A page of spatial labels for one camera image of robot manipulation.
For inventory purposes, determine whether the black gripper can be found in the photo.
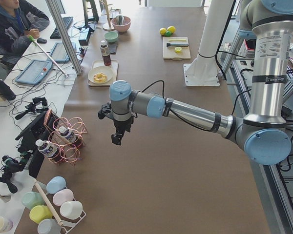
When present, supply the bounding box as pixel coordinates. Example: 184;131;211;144
111;119;132;145

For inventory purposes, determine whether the braided donut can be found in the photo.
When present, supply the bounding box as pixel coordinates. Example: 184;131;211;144
93;73;107;83

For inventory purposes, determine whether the white plate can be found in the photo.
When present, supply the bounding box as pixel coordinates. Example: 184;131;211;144
88;66;114;84

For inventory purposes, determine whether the bottle in rack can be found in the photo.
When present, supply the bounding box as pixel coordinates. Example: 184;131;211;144
59;126;84;148
35;139;63;163

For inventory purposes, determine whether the dark tea bottle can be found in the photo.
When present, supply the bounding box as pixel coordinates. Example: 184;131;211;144
100;40;112;66

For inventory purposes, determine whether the grey folded cloth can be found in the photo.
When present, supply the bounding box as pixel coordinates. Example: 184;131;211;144
108;43;118;54

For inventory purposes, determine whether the blue cup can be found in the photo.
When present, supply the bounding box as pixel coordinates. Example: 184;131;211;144
46;176;66;194

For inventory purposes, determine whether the wooden cutting board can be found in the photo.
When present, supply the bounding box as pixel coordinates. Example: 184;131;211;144
163;37;191;60

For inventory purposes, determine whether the green bowl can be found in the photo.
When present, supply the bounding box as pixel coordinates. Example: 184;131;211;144
104;31;119;43

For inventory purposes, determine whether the pink cup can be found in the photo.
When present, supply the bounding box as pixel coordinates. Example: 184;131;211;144
53;189;74;206

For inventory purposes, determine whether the steel muddler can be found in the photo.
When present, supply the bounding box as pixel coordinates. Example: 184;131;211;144
166;42;189;47

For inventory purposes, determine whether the lemon half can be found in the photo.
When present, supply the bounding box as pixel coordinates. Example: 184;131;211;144
174;47;182;53

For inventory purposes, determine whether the blue teach pendant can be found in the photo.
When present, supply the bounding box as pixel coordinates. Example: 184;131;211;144
15;59;53;85
50;42;70;63

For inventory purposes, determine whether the white cup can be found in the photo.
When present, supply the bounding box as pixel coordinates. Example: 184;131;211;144
60;201;83;220

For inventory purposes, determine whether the yellow plastic knife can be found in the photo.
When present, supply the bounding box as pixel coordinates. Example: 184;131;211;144
168;39;187;42

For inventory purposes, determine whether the wooden mug tree stand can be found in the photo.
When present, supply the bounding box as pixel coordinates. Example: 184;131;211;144
99;0;115;32

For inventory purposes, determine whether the green lime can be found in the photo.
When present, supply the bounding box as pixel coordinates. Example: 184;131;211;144
165;31;172;37

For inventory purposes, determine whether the yellow lemon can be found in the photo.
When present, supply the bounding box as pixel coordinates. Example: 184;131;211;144
167;26;176;34
159;27;167;36

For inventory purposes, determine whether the pink bowl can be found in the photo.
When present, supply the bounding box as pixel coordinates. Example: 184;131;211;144
111;16;131;33

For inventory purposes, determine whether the metal scoop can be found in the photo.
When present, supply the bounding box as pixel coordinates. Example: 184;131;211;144
115;15;125;25

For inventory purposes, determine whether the green cup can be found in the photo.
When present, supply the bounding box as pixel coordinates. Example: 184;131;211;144
21;191;45;210

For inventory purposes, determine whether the computer mouse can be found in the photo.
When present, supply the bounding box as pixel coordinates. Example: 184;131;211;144
37;38;47;44

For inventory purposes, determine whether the black keyboard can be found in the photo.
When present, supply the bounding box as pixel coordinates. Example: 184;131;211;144
49;16;74;39

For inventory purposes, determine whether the yellow cup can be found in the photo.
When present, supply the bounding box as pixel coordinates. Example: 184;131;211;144
29;205;53;224

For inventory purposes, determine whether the grey cup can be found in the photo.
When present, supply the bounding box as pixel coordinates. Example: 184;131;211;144
38;219;61;234

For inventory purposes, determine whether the black thermos bottle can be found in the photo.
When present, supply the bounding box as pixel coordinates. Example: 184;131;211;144
0;78;16;100

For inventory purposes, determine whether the person in dark jacket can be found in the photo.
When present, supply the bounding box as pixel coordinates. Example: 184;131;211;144
0;0;49;56

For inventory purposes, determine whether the cream cup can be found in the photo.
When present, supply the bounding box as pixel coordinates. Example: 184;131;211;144
0;216;13;234

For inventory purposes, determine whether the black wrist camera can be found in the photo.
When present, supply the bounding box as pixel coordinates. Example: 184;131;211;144
98;102;113;119

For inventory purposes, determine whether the copper wire bottle rack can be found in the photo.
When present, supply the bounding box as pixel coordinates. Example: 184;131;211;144
43;110;88;166

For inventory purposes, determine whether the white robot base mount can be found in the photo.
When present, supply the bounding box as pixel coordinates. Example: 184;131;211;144
184;0;235;87

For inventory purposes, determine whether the aluminium frame post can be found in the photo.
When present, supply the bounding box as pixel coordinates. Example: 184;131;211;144
46;0;82;75

